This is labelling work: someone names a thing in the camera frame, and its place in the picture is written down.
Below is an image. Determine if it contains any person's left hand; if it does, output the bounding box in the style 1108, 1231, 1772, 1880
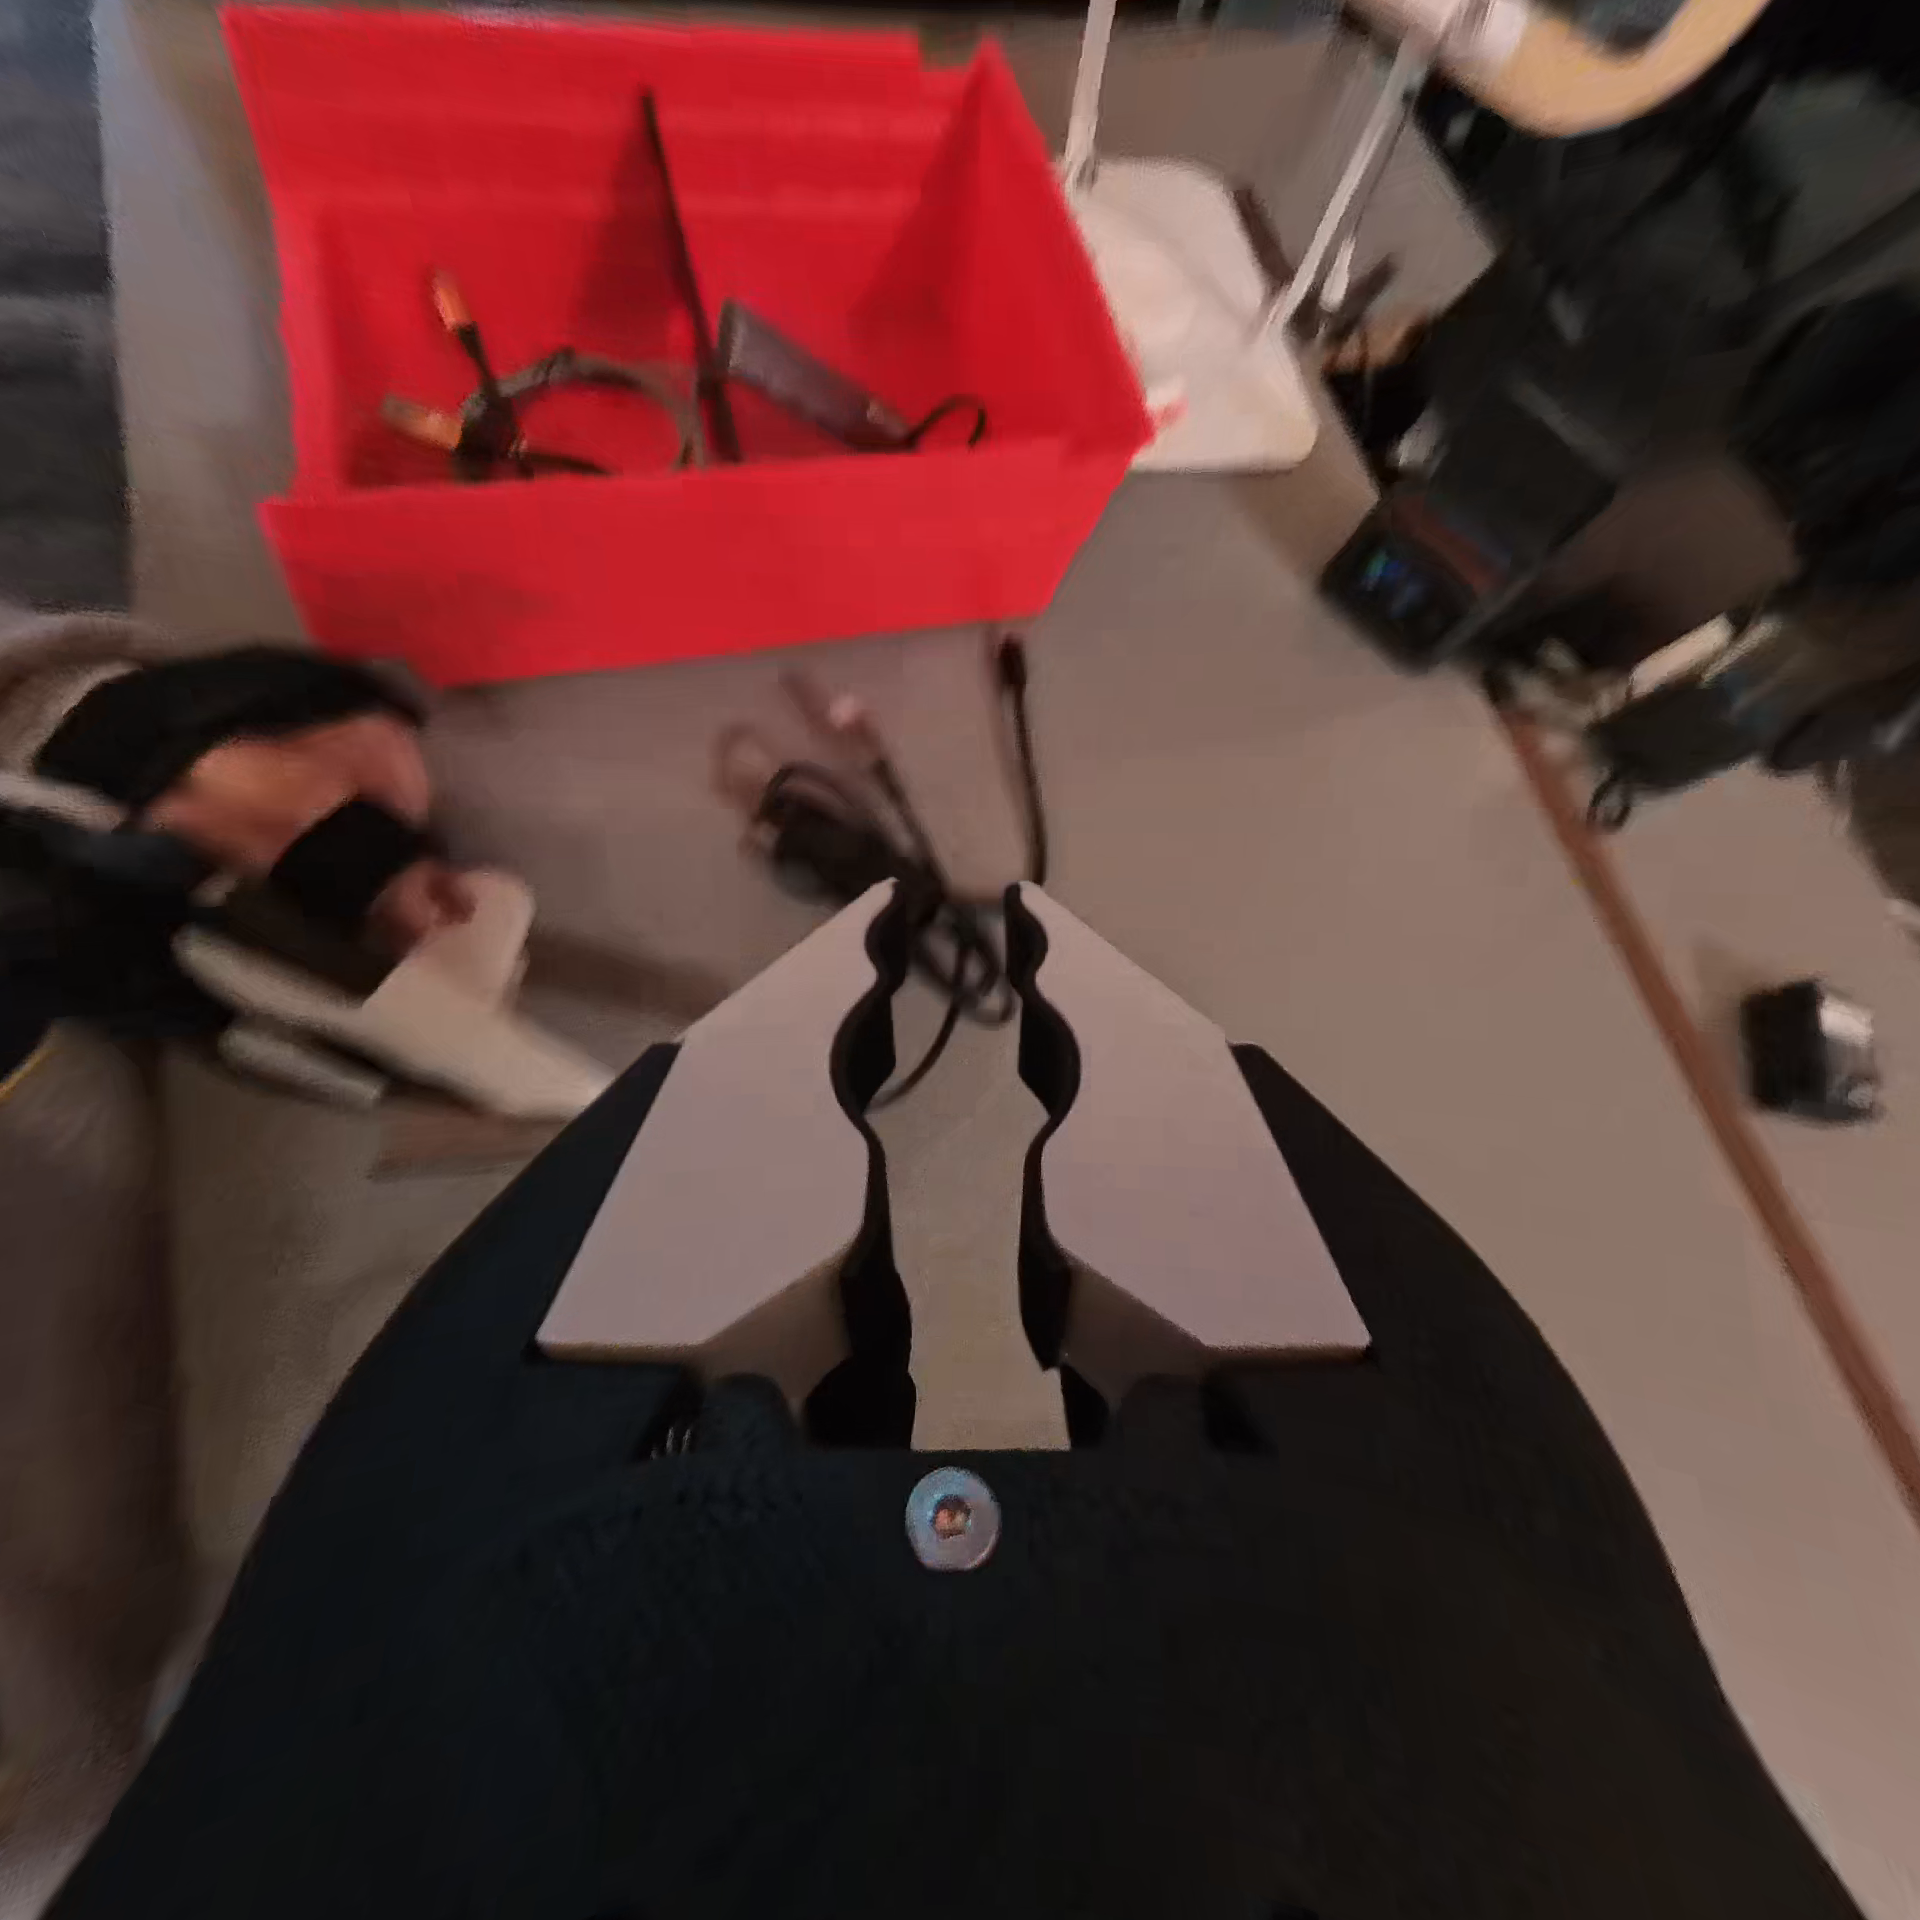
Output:
147, 716, 483, 948

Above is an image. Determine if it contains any dark grey usb hub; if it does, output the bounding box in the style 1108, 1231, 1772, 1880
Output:
366, 1101, 600, 1178
711, 301, 994, 459

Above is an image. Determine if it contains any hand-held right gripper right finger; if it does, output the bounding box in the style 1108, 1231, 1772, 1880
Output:
1003, 879, 1374, 1449

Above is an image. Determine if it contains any black cable with orange plugs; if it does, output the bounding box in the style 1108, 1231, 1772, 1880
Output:
379, 272, 708, 486
719, 632, 1055, 1114

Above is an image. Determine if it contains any white panel stand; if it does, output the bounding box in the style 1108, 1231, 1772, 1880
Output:
1055, 0, 1501, 477

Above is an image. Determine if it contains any wood-rimmed dark panel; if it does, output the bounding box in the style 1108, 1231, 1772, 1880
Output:
1341, 0, 1782, 139

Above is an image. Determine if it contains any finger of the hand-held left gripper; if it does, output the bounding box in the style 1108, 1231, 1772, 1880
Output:
173, 867, 621, 1126
215, 1025, 394, 1114

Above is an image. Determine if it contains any red plastic bin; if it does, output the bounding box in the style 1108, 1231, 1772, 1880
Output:
222, 8, 1157, 690

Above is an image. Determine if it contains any small black device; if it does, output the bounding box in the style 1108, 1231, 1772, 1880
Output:
1742, 981, 1889, 1122

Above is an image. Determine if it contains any black power station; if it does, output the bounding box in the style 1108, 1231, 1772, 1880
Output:
1317, 446, 1633, 671

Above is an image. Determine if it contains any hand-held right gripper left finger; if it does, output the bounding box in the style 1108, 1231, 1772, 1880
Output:
536, 879, 919, 1449

